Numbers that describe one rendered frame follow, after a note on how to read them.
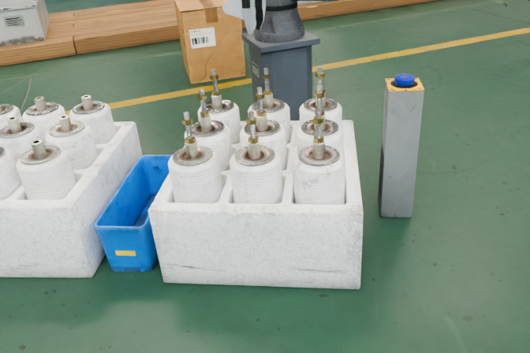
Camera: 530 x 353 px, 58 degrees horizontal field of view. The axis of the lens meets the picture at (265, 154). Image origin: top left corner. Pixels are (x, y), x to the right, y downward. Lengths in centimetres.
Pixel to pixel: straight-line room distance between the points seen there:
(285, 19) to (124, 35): 147
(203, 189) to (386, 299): 40
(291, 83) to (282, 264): 68
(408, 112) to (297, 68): 51
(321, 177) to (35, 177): 54
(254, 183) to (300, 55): 65
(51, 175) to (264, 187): 42
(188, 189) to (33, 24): 203
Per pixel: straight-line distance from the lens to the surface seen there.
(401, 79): 101
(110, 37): 274
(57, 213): 100
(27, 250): 109
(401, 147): 105
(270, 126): 99
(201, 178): 88
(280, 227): 87
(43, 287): 111
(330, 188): 86
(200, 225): 89
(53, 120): 125
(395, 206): 113
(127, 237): 100
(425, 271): 102
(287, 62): 142
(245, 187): 87
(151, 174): 125
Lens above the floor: 67
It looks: 28 degrees down
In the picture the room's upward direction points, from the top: 4 degrees counter-clockwise
